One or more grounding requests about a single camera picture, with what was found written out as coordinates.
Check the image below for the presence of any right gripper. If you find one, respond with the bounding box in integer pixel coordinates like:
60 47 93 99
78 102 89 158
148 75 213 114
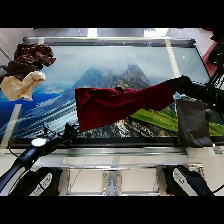
171 75 194 96

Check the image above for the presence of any red T-shirt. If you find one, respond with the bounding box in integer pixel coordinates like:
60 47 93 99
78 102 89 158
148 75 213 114
74 80 178 133

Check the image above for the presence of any grey garment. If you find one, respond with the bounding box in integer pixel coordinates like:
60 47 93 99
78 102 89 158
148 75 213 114
175 96 214 149

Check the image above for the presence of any cream garment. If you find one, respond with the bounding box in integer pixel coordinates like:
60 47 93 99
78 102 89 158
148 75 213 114
0 70 46 102

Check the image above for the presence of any dark brown garment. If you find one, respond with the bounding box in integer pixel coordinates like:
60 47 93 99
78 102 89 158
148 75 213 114
3 60 42 80

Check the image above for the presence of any black cable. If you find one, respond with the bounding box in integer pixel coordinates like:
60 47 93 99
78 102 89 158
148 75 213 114
211 183 224 196

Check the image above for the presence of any silver frame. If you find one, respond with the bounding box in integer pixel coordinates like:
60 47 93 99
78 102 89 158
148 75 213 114
0 35 224 197

